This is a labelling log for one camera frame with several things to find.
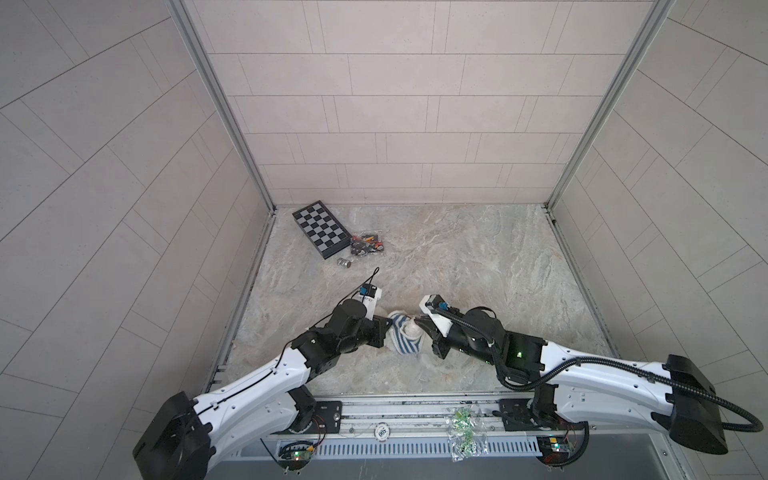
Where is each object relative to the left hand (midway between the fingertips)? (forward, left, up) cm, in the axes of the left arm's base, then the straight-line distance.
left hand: (399, 322), depth 78 cm
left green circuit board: (-28, +22, -6) cm, 36 cm away
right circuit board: (-26, -36, -9) cm, 46 cm away
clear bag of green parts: (-23, -16, -8) cm, 30 cm away
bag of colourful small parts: (+30, +12, -7) cm, 33 cm away
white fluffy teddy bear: (-4, -3, +7) cm, 9 cm away
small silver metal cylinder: (+23, +18, -7) cm, 30 cm away
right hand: (-4, -4, +7) cm, 9 cm away
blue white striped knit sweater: (-6, -1, 0) cm, 6 cm away
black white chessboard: (+36, +27, -7) cm, 45 cm away
